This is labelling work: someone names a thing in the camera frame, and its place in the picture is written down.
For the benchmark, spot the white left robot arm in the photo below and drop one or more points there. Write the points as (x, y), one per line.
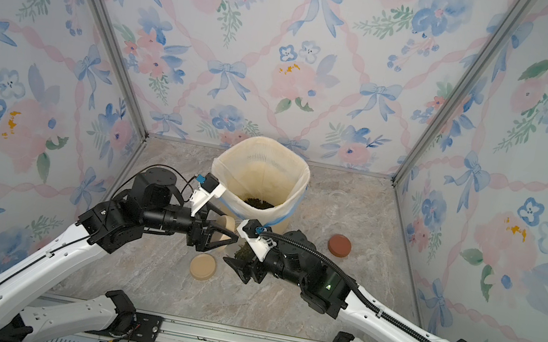
(154, 206)

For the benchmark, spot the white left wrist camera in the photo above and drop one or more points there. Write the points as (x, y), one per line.
(209, 188)

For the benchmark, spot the translucent bin liner blue band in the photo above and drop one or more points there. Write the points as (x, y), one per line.
(261, 174)

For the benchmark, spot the cream ribbed trash bin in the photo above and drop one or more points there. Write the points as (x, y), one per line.
(278, 224)

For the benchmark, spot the red jar lid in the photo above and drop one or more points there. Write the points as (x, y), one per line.
(339, 245)

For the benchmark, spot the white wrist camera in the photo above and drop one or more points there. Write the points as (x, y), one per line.
(252, 232)
(209, 188)

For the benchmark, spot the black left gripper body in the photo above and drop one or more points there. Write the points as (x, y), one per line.
(198, 236)

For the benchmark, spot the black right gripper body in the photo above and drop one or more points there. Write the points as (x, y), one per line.
(274, 263)

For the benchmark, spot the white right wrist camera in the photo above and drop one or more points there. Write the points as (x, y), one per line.
(252, 232)

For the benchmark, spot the glass jar light wood lid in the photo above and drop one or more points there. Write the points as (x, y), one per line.
(245, 254)

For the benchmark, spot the tan jar lid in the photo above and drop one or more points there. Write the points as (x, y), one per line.
(203, 267)

